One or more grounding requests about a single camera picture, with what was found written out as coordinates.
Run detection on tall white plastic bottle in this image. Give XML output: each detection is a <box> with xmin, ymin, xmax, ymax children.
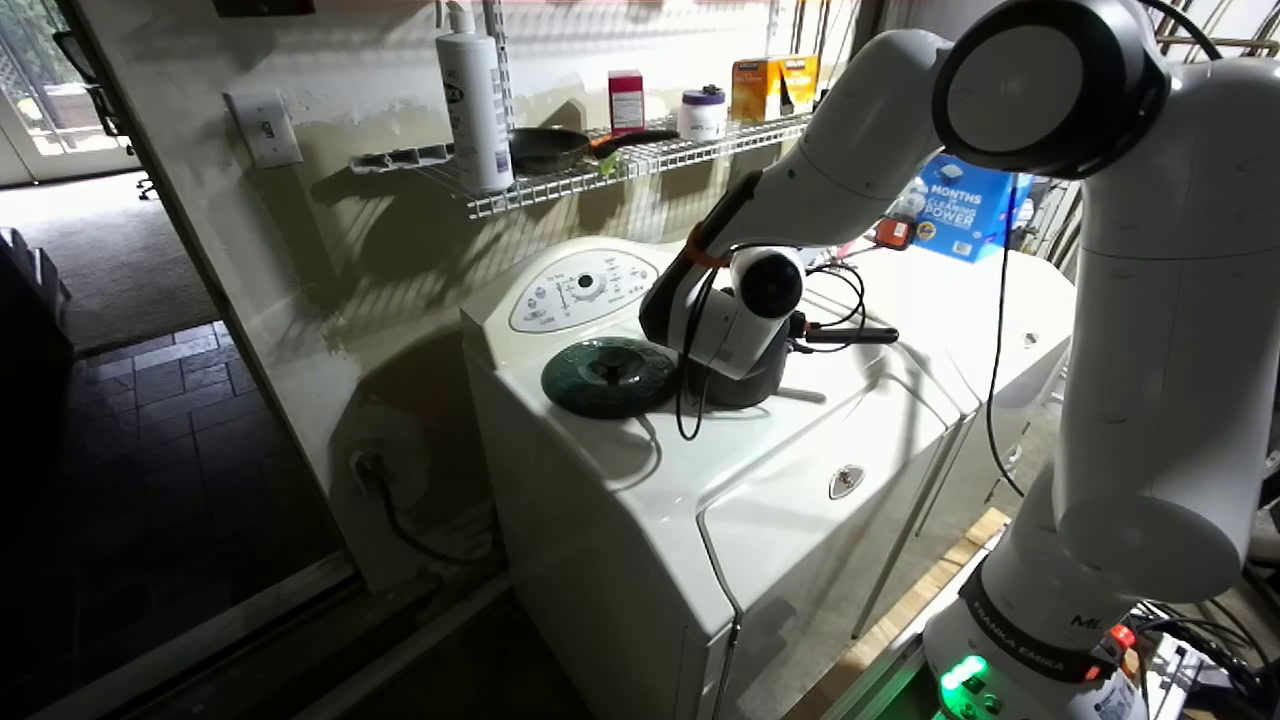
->
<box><xmin>431</xmin><ymin>0</ymin><xmax>519</xmax><ymax>198</ymax></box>

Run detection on red white can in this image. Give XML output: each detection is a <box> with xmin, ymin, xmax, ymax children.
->
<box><xmin>604</xmin><ymin>71</ymin><xmax>651</xmax><ymax>136</ymax></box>

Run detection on white wall switch plate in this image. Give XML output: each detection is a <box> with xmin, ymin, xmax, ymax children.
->
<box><xmin>225</xmin><ymin>89</ymin><xmax>309</xmax><ymax>173</ymax></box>

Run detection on white washing machine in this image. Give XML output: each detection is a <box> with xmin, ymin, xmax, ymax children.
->
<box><xmin>455</xmin><ymin>224</ymin><xmax>972</xmax><ymax>720</ymax></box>

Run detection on black power cord plug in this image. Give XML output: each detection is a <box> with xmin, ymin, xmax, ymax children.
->
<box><xmin>346</xmin><ymin>442</ymin><xmax>499</xmax><ymax>570</ymax></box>

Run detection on white jar blue lid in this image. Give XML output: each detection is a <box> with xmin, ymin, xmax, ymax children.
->
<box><xmin>677</xmin><ymin>78</ymin><xmax>732</xmax><ymax>145</ymax></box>

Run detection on white dryer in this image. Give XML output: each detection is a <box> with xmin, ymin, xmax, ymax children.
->
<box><xmin>725</xmin><ymin>182</ymin><xmax>1100</xmax><ymax>642</ymax></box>

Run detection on dark green round plate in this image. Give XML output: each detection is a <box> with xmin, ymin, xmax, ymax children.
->
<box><xmin>541</xmin><ymin>331</ymin><xmax>680</xmax><ymax>422</ymax></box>

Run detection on black pan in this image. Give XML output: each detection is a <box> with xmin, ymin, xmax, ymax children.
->
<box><xmin>507</xmin><ymin>125</ymin><xmax>594</xmax><ymax>181</ymax></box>

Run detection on wooden plank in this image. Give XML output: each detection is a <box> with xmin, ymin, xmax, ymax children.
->
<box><xmin>784</xmin><ymin>505</ymin><xmax>1012</xmax><ymax>720</ymax></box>

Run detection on blue detergent box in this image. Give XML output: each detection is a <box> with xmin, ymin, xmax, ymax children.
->
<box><xmin>906</xmin><ymin>151</ymin><xmax>1021</xmax><ymax>263</ymax></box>

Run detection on clear bottle yellow cap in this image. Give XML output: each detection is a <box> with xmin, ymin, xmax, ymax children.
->
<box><xmin>886</xmin><ymin>175</ymin><xmax>936</xmax><ymax>224</ymax></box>

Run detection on white wire wall shelf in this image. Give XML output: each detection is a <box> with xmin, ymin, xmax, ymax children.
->
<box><xmin>346</xmin><ymin>113</ymin><xmax>818</xmax><ymax>224</ymax></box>

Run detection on glass patio door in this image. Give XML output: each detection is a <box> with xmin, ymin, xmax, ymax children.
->
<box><xmin>0</xmin><ymin>0</ymin><xmax>135</xmax><ymax>188</ymax></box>

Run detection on yellow box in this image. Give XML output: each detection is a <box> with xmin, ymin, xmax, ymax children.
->
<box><xmin>726</xmin><ymin>55</ymin><xmax>788</xmax><ymax>125</ymax></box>
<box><xmin>777</xmin><ymin>50</ymin><xmax>818</xmax><ymax>115</ymax></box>

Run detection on black pot with long handle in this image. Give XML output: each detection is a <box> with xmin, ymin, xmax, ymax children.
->
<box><xmin>684</xmin><ymin>315</ymin><xmax>905</xmax><ymax>413</ymax></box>

